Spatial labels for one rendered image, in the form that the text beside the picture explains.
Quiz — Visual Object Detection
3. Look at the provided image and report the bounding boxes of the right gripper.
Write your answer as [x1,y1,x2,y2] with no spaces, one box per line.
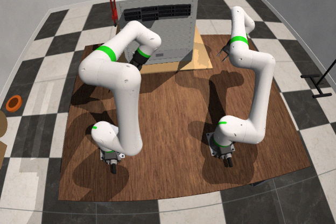
[217,40,230,61]

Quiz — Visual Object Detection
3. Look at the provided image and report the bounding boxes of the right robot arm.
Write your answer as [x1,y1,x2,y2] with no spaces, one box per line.
[209,6,276,167]

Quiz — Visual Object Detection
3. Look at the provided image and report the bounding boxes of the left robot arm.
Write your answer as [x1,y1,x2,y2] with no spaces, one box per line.
[78,20,161,174]

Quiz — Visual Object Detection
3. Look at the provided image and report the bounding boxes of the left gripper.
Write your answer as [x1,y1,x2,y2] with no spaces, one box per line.
[129,50,149,71]

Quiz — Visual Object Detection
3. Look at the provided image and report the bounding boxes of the light grey rectangular frame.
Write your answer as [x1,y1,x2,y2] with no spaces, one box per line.
[115,0,198,65]

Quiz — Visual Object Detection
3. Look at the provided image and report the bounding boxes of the tan flat board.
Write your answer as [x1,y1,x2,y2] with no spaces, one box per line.
[116,25,213,74]

